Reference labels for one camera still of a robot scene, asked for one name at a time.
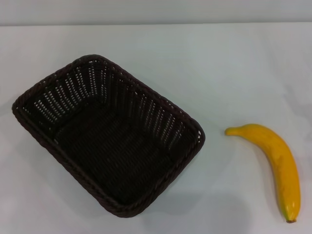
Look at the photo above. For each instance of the black woven plastic basket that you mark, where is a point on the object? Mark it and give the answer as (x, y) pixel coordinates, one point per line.
(114, 156)

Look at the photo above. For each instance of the yellow banana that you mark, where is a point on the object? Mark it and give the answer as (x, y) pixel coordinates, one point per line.
(280, 156)

